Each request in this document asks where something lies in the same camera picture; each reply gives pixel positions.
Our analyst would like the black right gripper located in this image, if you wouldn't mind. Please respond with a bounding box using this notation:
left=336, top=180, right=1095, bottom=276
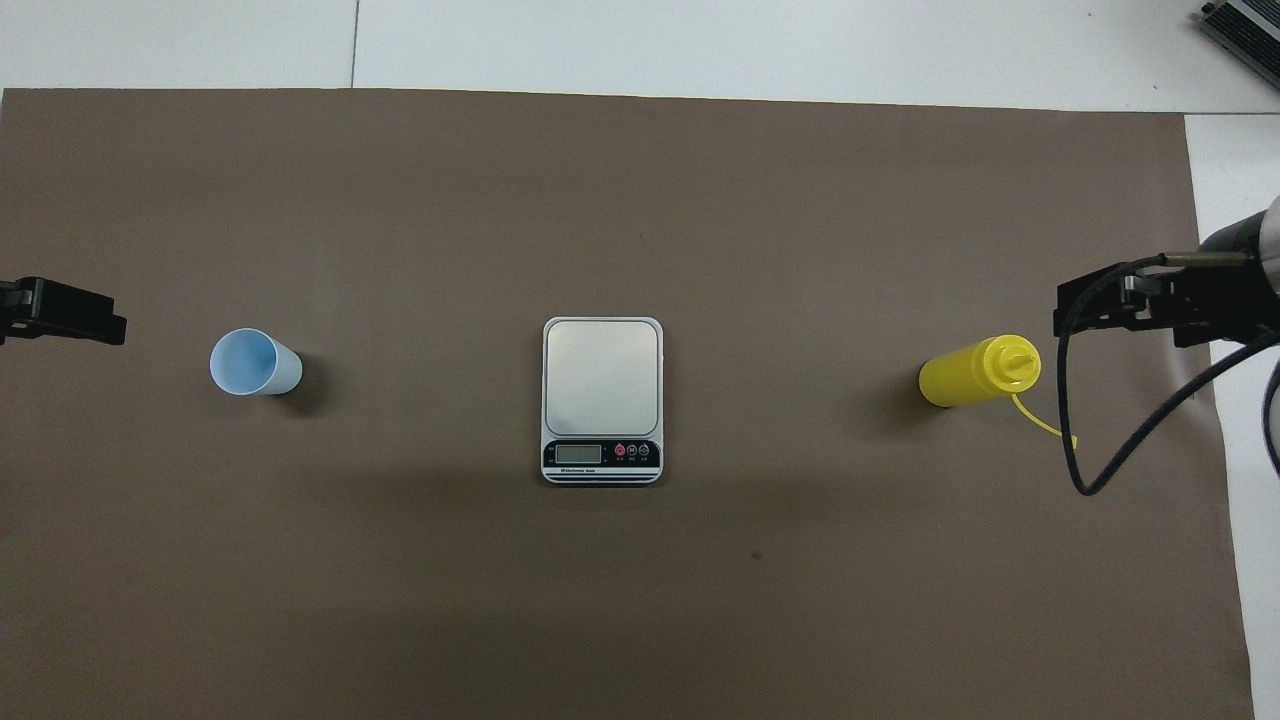
left=1055, top=262, right=1280, bottom=348

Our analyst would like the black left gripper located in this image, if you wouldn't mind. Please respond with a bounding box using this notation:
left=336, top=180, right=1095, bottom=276
left=0, top=277, right=128, bottom=346

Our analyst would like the yellow squeeze bottle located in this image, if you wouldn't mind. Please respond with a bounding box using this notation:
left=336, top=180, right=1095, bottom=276
left=918, top=334, right=1079, bottom=449

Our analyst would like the light blue plastic cup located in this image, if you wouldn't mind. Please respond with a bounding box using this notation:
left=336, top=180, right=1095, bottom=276
left=209, top=328, right=303, bottom=397

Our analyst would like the silver digital kitchen scale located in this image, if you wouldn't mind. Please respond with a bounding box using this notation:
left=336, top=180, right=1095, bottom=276
left=541, top=316, right=665, bottom=487

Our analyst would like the grey metal power supply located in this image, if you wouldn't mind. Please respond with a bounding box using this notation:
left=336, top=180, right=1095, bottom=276
left=1198, top=0, right=1280, bottom=93

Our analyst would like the brown paper table mat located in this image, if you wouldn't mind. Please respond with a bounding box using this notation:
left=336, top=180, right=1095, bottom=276
left=0, top=88, right=1256, bottom=720

